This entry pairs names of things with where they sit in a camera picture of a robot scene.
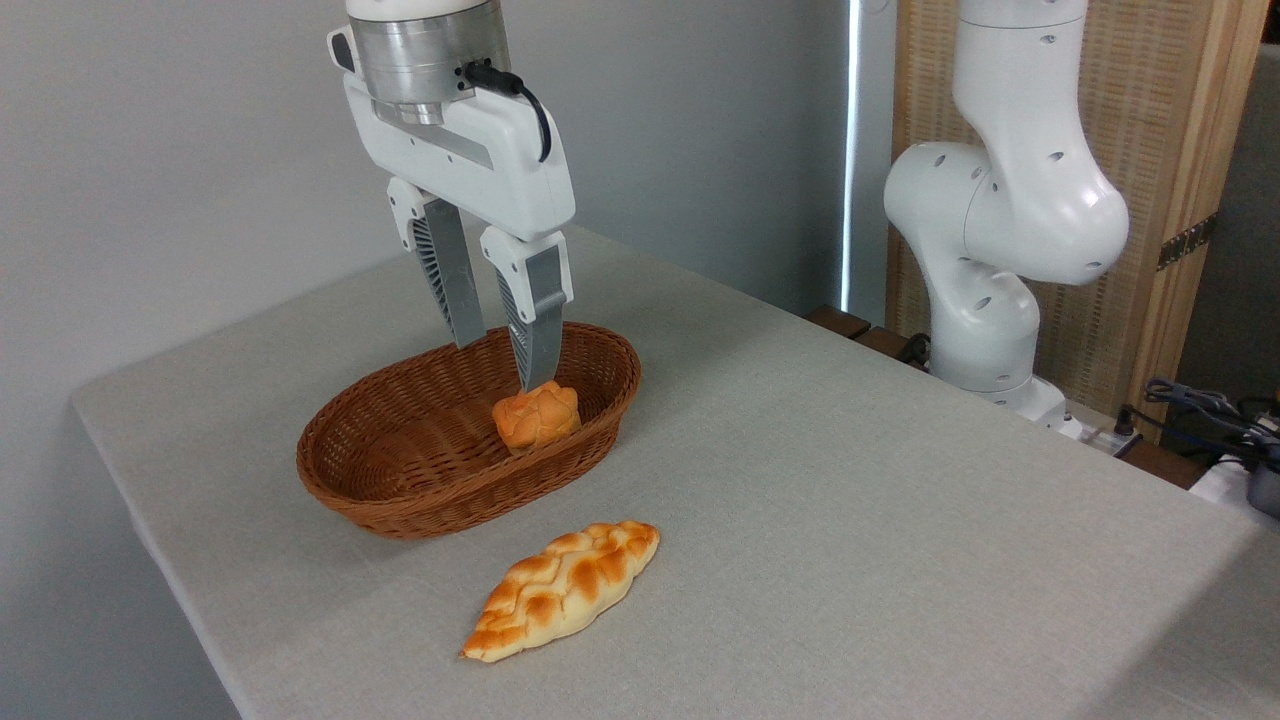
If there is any round orange bread roll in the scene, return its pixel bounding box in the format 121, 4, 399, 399
492, 380, 582, 453

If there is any long braided bread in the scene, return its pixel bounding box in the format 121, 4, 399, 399
460, 520, 661, 664

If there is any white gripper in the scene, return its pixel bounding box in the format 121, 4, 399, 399
327, 26, 578, 394

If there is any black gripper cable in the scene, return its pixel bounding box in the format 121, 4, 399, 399
462, 62, 554, 164

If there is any brown wicker basket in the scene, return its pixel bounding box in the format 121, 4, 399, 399
296, 322, 642, 541

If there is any black cable bundle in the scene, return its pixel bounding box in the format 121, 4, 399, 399
1143, 378, 1280, 471

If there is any white box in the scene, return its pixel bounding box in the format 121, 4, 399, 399
1190, 455, 1280, 533

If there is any grey tablecloth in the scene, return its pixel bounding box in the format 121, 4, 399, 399
72, 225, 1280, 720

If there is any metal screen hinge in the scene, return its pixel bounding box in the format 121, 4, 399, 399
1158, 213, 1218, 271

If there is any grey device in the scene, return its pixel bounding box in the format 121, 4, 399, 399
1246, 464, 1280, 519

